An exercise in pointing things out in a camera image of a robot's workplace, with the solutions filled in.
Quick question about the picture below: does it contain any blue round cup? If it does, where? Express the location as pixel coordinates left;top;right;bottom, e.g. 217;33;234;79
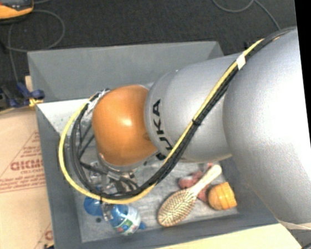
82;194;104;218

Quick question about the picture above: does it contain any clear plastic bottle blue label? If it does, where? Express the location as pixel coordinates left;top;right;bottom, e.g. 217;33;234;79
101;200;148;238

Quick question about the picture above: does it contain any wooden hairbrush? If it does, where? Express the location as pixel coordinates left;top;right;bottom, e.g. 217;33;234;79
151;163;229;229

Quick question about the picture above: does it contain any pink soft toy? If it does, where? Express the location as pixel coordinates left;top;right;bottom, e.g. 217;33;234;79
175;162;218;204

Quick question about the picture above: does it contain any brown cardboard board red print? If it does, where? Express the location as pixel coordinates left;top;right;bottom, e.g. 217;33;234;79
0;105;56;249

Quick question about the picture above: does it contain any orange ribbed toy pumpkin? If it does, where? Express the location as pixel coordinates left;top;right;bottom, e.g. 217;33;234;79
205;180;239;212

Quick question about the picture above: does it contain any grey metal bin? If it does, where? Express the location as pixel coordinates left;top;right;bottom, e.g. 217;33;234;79
26;24;284;249

